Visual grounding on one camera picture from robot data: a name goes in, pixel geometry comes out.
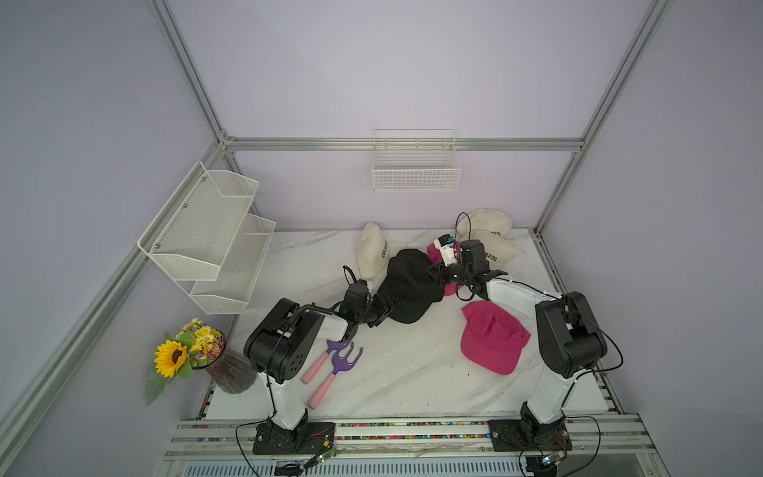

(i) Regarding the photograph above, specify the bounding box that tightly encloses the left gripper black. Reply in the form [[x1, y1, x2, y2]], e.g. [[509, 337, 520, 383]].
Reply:
[[356, 291, 399, 328]]

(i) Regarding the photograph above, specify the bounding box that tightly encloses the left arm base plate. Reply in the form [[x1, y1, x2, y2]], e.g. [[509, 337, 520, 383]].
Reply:
[[252, 417, 336, 455]]

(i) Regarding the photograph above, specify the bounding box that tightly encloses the black cap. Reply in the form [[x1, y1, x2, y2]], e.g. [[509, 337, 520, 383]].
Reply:
[[376, 248, 445, 324]]

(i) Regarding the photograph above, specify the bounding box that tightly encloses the dark glass flower vase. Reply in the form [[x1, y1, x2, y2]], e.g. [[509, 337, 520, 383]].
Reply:
[[204, 347, 258, 395]]

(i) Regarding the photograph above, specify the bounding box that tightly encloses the purple pink garden fork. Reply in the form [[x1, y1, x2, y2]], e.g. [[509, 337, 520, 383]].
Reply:
[[301, 340, 348, 385], [307, 342, 364, 409]]

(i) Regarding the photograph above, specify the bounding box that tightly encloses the white two-tier mesh shelf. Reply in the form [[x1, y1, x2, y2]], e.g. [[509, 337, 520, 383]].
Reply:
[[137, 162, 275, 315]]

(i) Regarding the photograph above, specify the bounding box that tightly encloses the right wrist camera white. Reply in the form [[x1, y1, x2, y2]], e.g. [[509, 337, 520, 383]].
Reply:
[[432, 235, 461, 266]]

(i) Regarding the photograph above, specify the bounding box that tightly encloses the sunflower bouquet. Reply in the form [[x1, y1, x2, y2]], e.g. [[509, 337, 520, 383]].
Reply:
[[144, 318, 227, 405]]

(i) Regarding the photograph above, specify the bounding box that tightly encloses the pink cap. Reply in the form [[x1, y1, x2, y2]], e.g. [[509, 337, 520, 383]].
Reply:
[[426, 244, 459, 297], [460, 301, 532, 376]]

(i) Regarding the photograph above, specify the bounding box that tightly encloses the purple pink garden fork upper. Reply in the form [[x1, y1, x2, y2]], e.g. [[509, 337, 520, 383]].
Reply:
[[301, 340, 348, 385]]

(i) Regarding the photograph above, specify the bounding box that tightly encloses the purple pink garden fork lower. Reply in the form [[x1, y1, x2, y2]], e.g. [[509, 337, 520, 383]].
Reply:
[[307, 342, 364, 409]]

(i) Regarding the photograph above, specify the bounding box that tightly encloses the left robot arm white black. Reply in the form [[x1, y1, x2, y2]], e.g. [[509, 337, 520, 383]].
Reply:
[[244, 280, 401, 432]]

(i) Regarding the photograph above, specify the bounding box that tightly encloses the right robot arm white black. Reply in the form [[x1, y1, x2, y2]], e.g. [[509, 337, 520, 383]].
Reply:
[[432, 235, 607, 439]]

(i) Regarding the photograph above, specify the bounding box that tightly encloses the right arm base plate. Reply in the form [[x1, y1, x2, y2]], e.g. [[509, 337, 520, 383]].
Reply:
[[488, 415, 572, 452]]

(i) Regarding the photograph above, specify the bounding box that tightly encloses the white wire wall basket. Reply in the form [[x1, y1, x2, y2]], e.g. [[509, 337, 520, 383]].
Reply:
[[372, 128, 461, 192]]

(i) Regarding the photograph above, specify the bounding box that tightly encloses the cream colorado cap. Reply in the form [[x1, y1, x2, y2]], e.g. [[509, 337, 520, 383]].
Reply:
[[472, 231, 520, 271], [455, 208, 513, 239], [357, 223, 409, 280]]

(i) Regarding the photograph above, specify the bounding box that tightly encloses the aluminium front rail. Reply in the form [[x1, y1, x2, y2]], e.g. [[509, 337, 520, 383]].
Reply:
[[158, 413, 669, 476]]

